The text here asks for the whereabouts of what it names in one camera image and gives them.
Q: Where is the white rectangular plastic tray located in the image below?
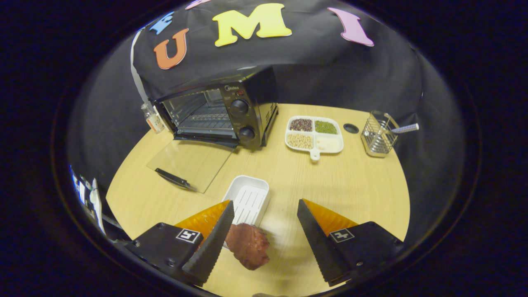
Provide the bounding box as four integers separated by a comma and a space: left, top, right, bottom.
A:
222, 175, 271, 231

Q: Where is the grey striped utensil handle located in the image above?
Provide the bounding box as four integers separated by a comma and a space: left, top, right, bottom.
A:
391, 123, 420, 134

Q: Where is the metal wire utensil holder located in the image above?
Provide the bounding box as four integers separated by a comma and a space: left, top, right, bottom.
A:
361, 110, 400, 158

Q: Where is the reddish brown meat piece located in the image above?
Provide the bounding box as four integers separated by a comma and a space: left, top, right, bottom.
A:
224, 223, 271, 271

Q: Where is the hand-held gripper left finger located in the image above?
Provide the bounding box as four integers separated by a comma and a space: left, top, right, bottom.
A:
124, 200, 236, 287

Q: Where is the white divided dish of grains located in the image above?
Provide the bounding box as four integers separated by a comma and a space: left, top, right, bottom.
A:
285, 115, 344, 161

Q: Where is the small clear glass bottle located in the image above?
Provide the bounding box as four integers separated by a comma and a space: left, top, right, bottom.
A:
141, 102, 165, 134

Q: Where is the black toaster oven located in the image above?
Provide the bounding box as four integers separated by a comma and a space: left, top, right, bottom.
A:
146, 66, 279, 194

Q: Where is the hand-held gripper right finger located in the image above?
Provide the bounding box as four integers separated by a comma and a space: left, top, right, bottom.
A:
297, 198, 405, 287

